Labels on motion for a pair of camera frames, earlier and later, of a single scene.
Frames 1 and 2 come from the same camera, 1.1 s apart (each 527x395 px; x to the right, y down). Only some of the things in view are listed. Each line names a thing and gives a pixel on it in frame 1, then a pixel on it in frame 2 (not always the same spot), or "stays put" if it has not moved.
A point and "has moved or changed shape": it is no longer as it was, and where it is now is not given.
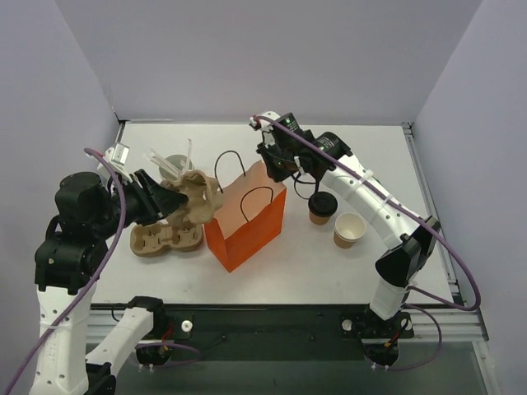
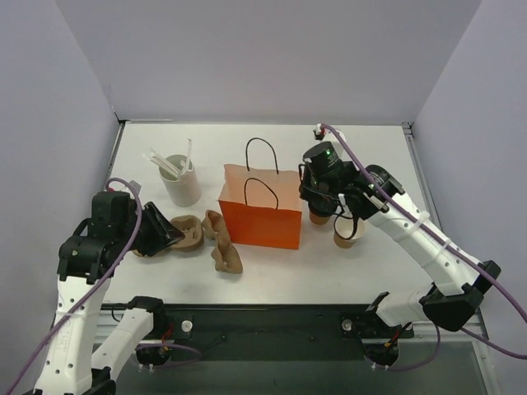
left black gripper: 142,197 → 147,227
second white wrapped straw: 188,154 stays put
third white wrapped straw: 161,159 stays put
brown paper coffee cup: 319,220 stays put
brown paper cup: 349,227 stays put
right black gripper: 271,163 → 311,193
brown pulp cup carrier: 203,196 → 225,254
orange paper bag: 251,216 has moved or changed shape
